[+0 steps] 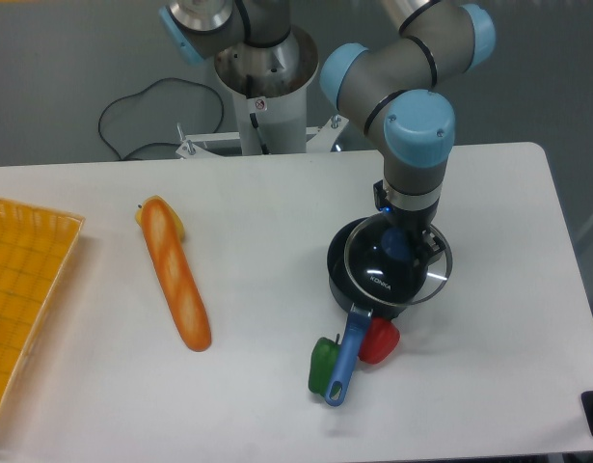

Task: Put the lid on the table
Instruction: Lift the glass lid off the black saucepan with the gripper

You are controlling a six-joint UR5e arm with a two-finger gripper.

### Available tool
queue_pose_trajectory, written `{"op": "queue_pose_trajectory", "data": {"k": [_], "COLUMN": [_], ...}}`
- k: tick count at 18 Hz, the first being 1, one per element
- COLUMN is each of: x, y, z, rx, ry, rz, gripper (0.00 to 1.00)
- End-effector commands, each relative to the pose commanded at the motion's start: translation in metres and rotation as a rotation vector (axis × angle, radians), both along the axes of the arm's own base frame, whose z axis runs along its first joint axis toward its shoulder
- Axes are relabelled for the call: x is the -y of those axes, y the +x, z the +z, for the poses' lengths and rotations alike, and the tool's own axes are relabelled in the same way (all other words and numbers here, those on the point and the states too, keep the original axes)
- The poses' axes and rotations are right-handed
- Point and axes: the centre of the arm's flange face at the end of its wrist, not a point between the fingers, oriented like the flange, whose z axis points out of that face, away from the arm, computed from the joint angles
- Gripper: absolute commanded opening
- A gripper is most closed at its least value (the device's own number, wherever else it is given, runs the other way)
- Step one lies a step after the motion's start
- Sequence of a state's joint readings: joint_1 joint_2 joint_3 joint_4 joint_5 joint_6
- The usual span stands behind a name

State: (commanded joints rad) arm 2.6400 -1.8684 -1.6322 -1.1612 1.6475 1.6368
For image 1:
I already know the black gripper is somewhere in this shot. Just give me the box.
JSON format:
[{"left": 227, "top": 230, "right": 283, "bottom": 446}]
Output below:
[{"left": 373, "top": 179, "right": 445, "bottom": 264}]

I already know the glass lid with blue knob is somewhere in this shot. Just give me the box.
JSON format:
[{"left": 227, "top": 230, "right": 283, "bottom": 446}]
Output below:
[{"left": 328, "top": 213, "right": 453, "bottom": 318}]

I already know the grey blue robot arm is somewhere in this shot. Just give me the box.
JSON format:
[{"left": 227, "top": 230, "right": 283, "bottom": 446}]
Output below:
[{"left": 159, "top": 1, "right": 496, "bottom": 247}]

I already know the red bell pepper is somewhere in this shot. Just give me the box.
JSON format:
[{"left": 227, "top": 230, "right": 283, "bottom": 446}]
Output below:
[{"left": 358, "top": 317, "right": 400, "bottom": 365}]

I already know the green bell pepper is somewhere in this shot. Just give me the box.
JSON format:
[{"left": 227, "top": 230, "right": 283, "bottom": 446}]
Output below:
[{"left": 308, "top": 338, "right": 340, "bottom": 395}]

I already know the orange baguette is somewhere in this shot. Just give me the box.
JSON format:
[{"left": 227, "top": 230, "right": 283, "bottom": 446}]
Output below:
[{"left": 140, "top": 200, "right": 212, "bottom": 352}]

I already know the yellow pepper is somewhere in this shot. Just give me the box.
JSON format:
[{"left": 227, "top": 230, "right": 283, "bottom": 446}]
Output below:
[{"left": 135, "top": 195, "right": 185, "bottom": 241}]

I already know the orange plastic basket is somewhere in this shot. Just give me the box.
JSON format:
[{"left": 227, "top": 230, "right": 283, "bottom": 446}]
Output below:
[{"left": 0, "top": 198, "right": 85, "bottom": 415}]

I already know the black saucepan with blue handle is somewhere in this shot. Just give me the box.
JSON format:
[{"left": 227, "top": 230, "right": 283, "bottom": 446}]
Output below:
[{"left": 323, "top": 213, "right": 432, "bottom": 407}]

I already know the white pedestal base frame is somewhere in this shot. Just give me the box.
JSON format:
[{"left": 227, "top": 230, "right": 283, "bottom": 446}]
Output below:
[{"left": 175, "top": 115, "right": 349, "bottom": 159}]

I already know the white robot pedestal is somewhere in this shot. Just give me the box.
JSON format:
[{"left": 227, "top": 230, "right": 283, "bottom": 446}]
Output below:
[{"left": 214, "top": 26, "right": 318, "bottom": 138}]

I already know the black cable on floor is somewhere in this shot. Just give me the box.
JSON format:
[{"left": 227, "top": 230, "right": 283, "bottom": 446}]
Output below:
[{"left": 97, "top": 77, "right": 225, "bottom": 161}]

